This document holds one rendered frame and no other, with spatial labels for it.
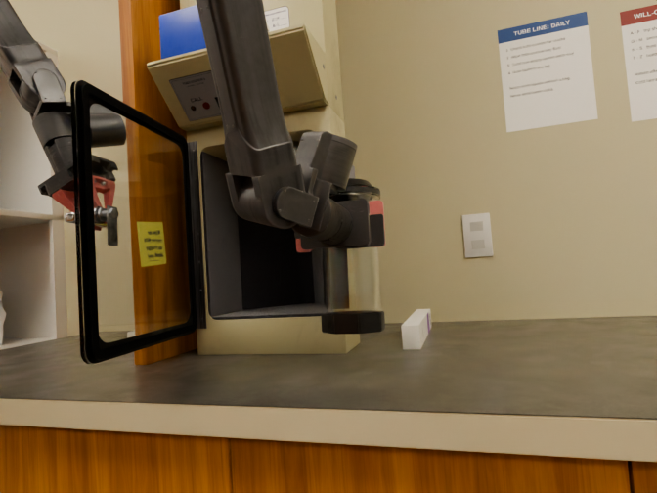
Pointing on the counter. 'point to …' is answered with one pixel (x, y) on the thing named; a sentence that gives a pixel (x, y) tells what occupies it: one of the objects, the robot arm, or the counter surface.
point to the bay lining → (251, 254)
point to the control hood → (300, 51)
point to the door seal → (94, 226)
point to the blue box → (181, 32)
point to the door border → (86, 233)
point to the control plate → (197, 95)
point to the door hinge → (197, 235)
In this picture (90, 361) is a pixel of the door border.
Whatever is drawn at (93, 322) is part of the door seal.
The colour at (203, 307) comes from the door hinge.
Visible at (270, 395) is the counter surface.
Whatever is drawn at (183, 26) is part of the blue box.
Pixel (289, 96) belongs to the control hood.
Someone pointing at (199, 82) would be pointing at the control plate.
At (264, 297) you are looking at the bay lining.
